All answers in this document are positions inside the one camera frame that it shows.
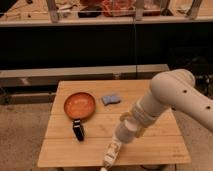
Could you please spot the white squeeze bottle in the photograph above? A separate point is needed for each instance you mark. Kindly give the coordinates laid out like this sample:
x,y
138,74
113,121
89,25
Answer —
x,y
111,154

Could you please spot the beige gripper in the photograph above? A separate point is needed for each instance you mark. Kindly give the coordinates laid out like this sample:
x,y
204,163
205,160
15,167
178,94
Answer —
x,y
140,130

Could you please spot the orange frying pan black handle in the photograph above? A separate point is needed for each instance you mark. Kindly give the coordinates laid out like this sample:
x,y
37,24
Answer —
x,y
79,106

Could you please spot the white ceramic cup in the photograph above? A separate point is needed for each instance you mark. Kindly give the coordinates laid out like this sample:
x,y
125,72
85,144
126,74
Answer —
x,y
125,131

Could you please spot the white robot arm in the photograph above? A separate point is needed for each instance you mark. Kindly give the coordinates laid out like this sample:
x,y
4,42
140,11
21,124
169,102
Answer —
x,y
171,89

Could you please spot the wooden folding table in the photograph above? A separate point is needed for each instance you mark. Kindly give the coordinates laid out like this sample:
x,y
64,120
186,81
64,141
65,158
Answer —
x,y
162,143

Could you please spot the long grey bench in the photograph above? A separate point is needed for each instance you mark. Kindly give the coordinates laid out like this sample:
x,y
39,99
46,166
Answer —
x,y
23,86

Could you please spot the cluttered back shelf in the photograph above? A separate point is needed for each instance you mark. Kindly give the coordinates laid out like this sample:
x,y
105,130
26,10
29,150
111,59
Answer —
x,y
18,13

